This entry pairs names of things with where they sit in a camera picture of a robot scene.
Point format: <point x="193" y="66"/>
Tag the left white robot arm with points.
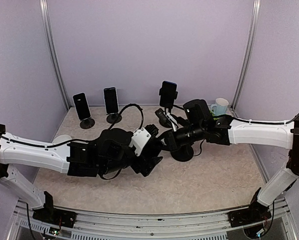
<point x="114" y="150"/>

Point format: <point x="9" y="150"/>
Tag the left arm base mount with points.
<point x="59" y="217"/>

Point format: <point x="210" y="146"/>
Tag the front aluminium rail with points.
<point x="208" y="225"/>

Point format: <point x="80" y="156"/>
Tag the right aluminium frame post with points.
<point x="247" y="54"/>

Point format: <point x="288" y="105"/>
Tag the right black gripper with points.
<point x="171" y="140"/>

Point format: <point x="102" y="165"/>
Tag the phone with light-blue case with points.
<point x="111" y="100"/>

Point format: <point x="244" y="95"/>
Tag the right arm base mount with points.
<point x="246" y="216"/>

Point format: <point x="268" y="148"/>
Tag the folding phone stand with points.
<point x="87" y="123"/>
<point x="113" y="118"/>

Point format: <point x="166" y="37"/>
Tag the left aluminium frame post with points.
<point x="53" y="53"/>

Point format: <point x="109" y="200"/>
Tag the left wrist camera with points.
<point x="141" y="137"/>

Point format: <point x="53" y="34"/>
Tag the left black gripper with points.
<point x="139" y="167"/>

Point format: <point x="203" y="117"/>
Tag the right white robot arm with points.
<point x="228" y="130"/>

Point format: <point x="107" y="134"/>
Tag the white bowl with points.
<point x="61" y="138"/>

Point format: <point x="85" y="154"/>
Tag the green saucer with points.
<point x="216" y="117"/>

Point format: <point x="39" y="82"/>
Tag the black clamp phone stand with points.
<point x="167" y="110"/>

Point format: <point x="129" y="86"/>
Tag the phone with lilac case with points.
<point x="81" y="106"/>

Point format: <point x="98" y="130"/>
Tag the phone with dark-blue case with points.
<point x="167" y="93"/>

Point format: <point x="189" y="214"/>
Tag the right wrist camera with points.
<point x="167" y="119"/>

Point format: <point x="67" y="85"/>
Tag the white blue mug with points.
<point x="219" y="107"/>

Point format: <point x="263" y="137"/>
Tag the aluminium frame post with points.
<point x="247" y="54"/>
<point x="53" y="53"/>

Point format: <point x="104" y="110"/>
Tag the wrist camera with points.
<point x="167" y="119"/>
<point x="141" y="137"/>

